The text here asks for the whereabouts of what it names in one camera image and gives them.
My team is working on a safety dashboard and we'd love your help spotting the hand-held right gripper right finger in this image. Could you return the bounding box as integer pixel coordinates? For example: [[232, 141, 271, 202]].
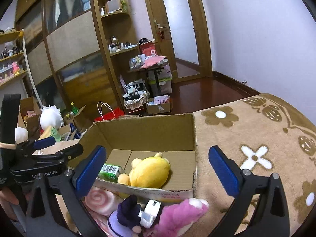
[[208, 145, 291, 237]]

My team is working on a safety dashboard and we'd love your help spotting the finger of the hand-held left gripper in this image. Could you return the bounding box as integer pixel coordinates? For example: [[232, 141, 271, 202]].
[[33, 136, 56, 151], [31, 143, 84, 165]]

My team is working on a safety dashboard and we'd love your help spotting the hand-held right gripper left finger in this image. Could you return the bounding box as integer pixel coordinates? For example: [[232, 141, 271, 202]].
[[25, 145, 109, 237]]

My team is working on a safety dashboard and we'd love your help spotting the pink swirl roll plush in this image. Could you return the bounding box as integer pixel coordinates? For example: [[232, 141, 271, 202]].
[[85, 186, 124, 216]]

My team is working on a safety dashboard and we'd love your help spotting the purple dress plush doll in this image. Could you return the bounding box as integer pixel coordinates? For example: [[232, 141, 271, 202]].
[[108, 195, 163, 237]]

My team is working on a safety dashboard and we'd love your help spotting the pink plush with white paws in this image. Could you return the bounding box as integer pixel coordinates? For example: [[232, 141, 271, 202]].
[[146, 198, 209, 237]]

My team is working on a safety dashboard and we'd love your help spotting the person's left hand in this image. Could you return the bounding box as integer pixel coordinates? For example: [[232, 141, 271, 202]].
[[0, 188, 20, 205]]

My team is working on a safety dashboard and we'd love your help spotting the green frog plush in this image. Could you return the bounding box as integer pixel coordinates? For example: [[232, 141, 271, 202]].
[[39, 125, 62, 142]]

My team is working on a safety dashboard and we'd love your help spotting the green carton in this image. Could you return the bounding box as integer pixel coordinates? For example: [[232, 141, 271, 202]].
[[98, 163, 126, 183]]

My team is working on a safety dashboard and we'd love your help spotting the white haired plush doll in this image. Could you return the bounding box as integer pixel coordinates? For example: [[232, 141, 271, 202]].
[[39, 105, 63, 130]]

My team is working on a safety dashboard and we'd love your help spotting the large white plush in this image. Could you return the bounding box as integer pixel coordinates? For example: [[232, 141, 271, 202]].
[[15, 127, 29, 144]]

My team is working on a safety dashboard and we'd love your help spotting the cardboard box with bottles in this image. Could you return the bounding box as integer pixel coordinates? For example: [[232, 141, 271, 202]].
[[63, 105, 87, 141]]

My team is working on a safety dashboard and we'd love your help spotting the tall open cardboard box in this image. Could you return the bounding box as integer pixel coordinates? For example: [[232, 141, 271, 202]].
[[20, 96, 41, 136]]

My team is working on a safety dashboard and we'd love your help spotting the red paper bag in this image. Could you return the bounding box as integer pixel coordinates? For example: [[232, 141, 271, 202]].
[[94, 102, 126, 122]]

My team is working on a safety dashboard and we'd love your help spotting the yellow plush toy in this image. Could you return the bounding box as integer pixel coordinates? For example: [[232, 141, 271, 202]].
[[117, 152, 171, 189]]

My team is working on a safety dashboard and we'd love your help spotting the white pole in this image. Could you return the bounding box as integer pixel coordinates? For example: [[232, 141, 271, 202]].
[[22, 30, 41, 106]]

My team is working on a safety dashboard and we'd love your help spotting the lace trimmed basket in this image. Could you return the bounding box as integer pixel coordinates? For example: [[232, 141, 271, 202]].
[[123, 79, 150, 110]]

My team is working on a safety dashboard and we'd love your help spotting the small cardboard box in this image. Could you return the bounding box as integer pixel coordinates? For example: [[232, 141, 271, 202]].
[[146, 94, 171, 115]]

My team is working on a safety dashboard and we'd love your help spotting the wooden wardrobe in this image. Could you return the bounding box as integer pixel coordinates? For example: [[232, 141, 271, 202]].
[[15, 0, 116, 119]]

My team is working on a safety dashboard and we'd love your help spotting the wooden corner shelf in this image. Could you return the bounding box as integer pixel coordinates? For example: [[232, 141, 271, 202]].
[[90, 0, 149, 114]]

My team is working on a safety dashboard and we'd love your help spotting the white storage box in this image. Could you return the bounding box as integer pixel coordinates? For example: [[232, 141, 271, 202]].
[[148, 65, 172, 94]]

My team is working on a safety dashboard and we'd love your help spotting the small folding table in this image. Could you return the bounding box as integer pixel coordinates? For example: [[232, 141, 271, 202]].
[[127, 62, 168, 97]]

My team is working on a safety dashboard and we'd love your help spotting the pile of small boxes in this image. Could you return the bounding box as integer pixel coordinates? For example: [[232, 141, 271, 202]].
[[130, 54, 146, 68]]

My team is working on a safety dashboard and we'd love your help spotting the pink cloth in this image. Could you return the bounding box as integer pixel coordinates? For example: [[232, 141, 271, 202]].
[[140, 55, 167, 69]]

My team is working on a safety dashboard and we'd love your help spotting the red bag with white circle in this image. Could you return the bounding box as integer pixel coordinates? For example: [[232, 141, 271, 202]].
[[139, 41, 157, 56]]

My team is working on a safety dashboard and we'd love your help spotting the wooden door with glass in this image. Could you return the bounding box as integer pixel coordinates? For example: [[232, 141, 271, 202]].
[[141, 0, 213, 83]]

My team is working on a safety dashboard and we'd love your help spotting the wooden wall shelf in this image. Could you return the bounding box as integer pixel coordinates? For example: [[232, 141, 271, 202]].
[[0, 30, 27, 89]]

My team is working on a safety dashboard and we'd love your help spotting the picture frame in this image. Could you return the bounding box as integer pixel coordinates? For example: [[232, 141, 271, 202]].
[[106, 0, 123, 13]]

